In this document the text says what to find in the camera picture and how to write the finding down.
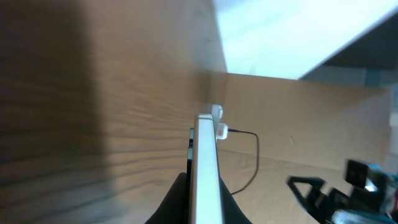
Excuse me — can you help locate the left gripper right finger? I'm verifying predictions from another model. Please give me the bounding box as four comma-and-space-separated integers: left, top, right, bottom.
220, 179, 251, 224

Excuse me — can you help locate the white power strip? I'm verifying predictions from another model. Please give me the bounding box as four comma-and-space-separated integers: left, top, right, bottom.
210, 105, 223, 120

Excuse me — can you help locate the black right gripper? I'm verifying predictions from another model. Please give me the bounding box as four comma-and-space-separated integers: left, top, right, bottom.
287, 175, 395, 224

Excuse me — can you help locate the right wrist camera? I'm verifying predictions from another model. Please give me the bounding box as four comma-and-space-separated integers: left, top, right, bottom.
344, 159, 389, 194

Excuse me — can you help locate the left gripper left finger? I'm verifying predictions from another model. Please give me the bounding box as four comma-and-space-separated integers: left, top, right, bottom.
145, 172, 188, 224

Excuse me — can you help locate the white USB charger plug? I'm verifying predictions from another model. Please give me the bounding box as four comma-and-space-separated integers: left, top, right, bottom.
215, 123, 229, 140

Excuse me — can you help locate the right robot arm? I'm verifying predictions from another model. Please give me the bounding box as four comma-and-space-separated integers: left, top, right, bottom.
287, 176, 397, 224

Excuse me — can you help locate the black Samsung flip phone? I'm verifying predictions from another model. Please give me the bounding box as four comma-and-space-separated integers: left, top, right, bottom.
188, 114, 224, 224

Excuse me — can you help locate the black charging cable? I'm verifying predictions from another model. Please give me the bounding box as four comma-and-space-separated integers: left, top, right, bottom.
228, 128, 260, 196

